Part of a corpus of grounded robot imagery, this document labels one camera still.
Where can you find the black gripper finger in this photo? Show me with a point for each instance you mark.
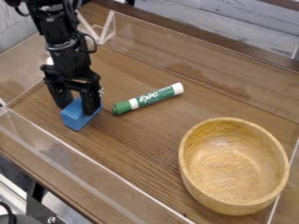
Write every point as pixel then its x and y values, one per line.
pixel 89 96
pixel 60 93

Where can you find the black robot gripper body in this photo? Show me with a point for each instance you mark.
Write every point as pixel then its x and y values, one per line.
pixel 77 80

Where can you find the blue rectangular block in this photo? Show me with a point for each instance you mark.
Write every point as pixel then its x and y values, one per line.
pixel 73 117

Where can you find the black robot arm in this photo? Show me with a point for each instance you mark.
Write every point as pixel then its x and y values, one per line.
pixel 54 19

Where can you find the brown wooden bowl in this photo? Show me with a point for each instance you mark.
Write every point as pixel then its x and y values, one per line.
pixel 233 165

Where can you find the green Expo dry-erase marker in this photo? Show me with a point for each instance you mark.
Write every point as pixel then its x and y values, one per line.
pixel 146 99

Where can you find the clear acrylic tray walls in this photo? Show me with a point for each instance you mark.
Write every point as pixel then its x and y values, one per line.
pixel 113 170

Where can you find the black metal table frame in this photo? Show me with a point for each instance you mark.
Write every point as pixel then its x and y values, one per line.
pixel 21 196

